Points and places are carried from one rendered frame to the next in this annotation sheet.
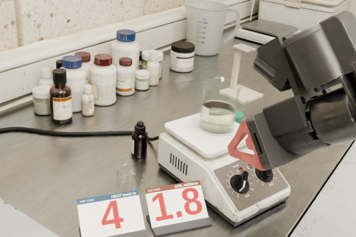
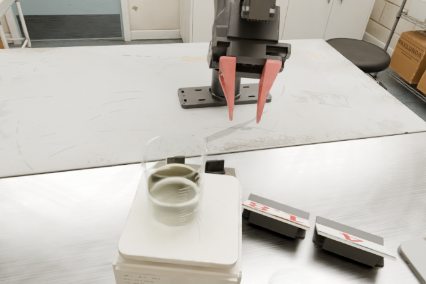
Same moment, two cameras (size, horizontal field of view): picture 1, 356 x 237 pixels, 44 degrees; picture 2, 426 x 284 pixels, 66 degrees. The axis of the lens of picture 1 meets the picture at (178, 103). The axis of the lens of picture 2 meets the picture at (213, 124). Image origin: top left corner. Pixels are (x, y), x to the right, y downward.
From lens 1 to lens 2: 83 cm
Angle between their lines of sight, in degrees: 107
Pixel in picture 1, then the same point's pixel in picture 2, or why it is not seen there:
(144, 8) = not seen: outside the picture
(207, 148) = (229, 184)
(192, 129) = (210, 224)
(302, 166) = (75, 193)
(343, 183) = (83, 156)
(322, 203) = (135, 156)
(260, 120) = (284, 45)
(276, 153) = not seen: hidden behind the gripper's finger
